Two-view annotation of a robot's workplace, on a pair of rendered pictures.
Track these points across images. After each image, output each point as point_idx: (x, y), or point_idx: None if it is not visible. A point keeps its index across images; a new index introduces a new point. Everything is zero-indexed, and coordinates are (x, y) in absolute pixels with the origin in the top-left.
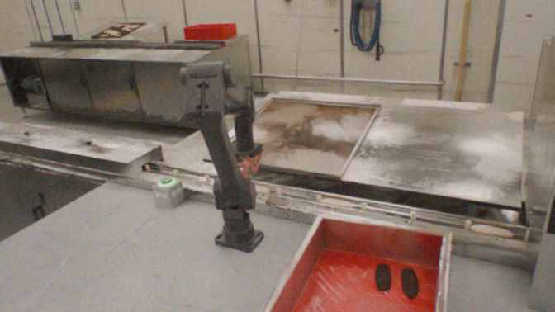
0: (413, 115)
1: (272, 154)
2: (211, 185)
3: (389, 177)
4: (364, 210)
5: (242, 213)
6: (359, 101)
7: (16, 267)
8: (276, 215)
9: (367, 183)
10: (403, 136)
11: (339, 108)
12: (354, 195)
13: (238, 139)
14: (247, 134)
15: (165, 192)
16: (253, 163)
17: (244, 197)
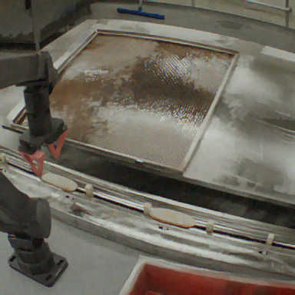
0: (277, 73)
1: (85, 122)
2: (6, 170)
3: (249, 174)
4: (210, 231)
5: (32, 243)
6: (212, 41)
7: None
8: (84, 230)
9: (220, 185)
10: (267, 104)
11: (185, 48)
12: (200, 193)
13: (29, 119)
14: (41, 112)
15: None
16: (58, 137)
17: (31, 226)
